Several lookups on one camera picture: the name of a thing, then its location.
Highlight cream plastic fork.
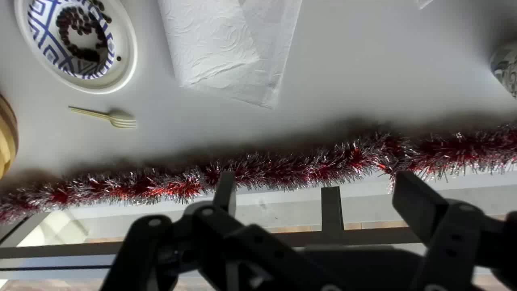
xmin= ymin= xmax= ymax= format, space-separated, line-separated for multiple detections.
xmin=67 ymin=104 xmax=139 ymax=132

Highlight white paper towel roll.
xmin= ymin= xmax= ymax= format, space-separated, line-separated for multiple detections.
xmin=157 ymin=0 xmax=304 ymax=111

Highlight red silver tinsel garland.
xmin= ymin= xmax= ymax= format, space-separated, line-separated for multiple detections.
xmin=0 ymin=128 xmax=517 ymax=224

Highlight blue patterned paper bowl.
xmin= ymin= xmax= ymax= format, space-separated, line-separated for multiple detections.
xmin=25 ymin=0 xmax=118 ymax=82

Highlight white round plate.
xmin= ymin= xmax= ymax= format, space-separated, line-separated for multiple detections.
xmin=13 ymin=0 xmax=139 ymax=96

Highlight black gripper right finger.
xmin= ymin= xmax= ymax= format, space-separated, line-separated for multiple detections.
xmin=391 ymin=170 xmax=517 ymax=291

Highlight round wooden object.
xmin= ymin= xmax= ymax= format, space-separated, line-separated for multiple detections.
xmin=0 ymin=94 xmax=21 ymax=180

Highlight dark food pieces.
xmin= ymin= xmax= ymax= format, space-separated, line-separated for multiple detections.
xmin=55 ymin=0 xmax=115 ymax=64

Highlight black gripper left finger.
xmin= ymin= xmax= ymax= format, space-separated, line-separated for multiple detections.
xmin=99 ymin=172 xmax=346 ymax=291

